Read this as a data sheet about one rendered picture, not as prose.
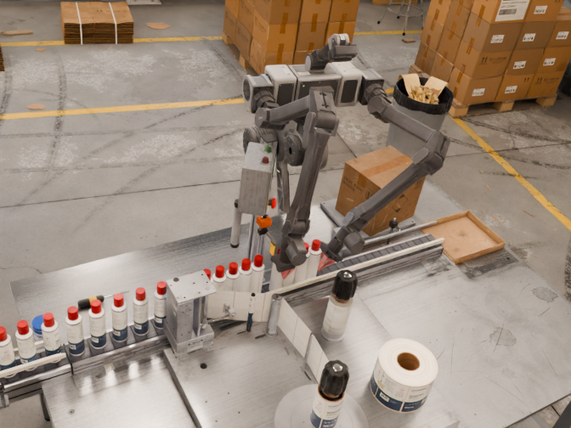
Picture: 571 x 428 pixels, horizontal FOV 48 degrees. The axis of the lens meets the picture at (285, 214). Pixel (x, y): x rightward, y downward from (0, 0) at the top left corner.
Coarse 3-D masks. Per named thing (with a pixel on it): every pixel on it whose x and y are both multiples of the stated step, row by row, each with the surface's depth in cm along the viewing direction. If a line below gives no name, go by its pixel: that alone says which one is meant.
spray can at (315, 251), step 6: (318, 240) 247; (312, 246) 247; (318, 246) 246; (312, 252) 247; (318, 252) 247; (312, 258) 248; (318, 258) 249; (312, 264) 250; (318, 264) 252; (312, 270) 252; (306, 276) 255; (312, 276) 254
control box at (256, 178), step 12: (252, 144) 222; (252, 156) 216; (252, 168) 210; (264, 168) 211; (240, 180) 213; (252, 180) 213; (264, 180) 212; (240, 192) 216; (252, 192) 216; (264, 192) 215; (240, 204) 219; (252, 204) 219; (264, 204) 218
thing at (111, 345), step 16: (416, 240) 287; (432, 240) 289; (368, 256) 274; (400, 256) 277; (320, 272) 263; (304, 288) 255; (112, 336) 223; (128, 336) 224; (144, 336) 225; (96, 352) 217
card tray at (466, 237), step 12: (456, 216) 311; (468, 216) 314; (432, 228) 304; (444, 228) 305; (456, 228) 306; (468, 228) 307; (480, 228) 308; (444, 240) 297; (456, 240) 299; (468, 240) 300; (480, 240) 301; (492, 240) 302; (504, 240) 297; (444, 252) 291; (456, 252) 292; (468, 252) 293; (480, 252) 290
